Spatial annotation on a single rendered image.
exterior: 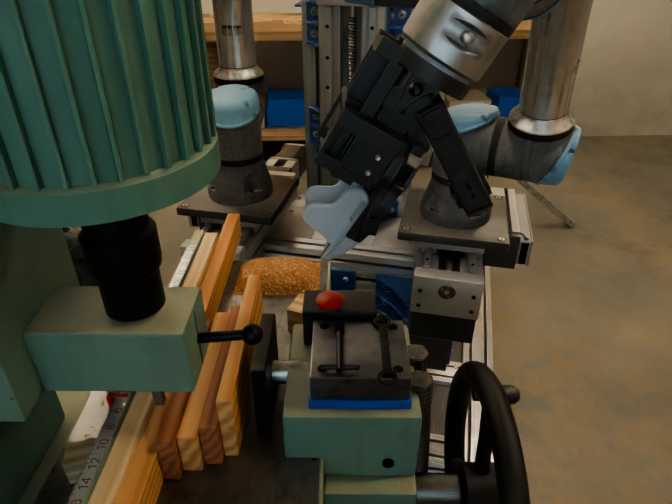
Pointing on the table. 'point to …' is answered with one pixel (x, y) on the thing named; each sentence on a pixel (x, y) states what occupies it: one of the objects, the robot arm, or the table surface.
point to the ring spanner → (385, 351)
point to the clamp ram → (269, 373)
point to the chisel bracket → (117, 343)
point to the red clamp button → (330, 300)
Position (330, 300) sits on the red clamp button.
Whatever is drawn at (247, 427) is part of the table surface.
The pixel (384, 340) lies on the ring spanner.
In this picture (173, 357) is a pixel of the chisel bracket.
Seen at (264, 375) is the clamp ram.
